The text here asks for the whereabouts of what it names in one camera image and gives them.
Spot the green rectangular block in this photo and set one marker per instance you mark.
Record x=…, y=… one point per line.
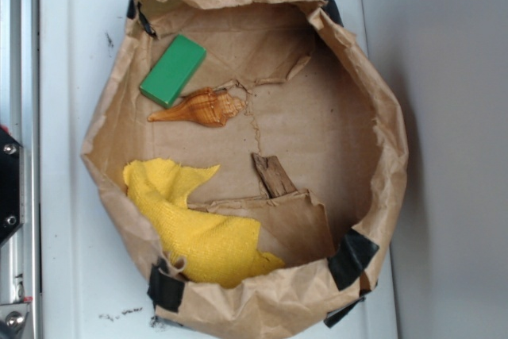
x=172, y=71

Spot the brown paper bag bin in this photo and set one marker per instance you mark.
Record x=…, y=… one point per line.
x=314, y=100

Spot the brown wood bark piece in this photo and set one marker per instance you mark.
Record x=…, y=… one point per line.
x=273, y=175

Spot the brown conch seashell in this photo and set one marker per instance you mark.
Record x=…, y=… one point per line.
x=208, y=107

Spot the yellow cloth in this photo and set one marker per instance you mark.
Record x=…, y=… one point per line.
x=217, y=248

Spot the white plastic tray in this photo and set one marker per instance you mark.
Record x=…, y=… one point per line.
x=90, y=287

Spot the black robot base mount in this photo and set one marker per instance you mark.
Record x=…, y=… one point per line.
x=11, y=186

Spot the aluminium frame rail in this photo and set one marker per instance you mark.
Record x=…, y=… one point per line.
x=20, y=256

